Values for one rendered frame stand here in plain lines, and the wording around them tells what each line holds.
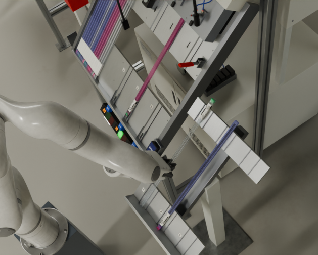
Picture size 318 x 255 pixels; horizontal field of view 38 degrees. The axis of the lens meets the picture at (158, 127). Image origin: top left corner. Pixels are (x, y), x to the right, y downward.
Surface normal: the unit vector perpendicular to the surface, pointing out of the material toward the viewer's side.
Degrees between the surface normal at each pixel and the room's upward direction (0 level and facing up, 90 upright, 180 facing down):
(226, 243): 0
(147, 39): 0
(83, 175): 0
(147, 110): 48
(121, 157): 31
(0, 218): 64
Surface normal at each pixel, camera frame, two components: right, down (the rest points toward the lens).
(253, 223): -0.15, -0.47
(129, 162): 0.29, -0.04
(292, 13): 0.53, 0.70
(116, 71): -0.72, 0.07
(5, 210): 0.48, 0.44
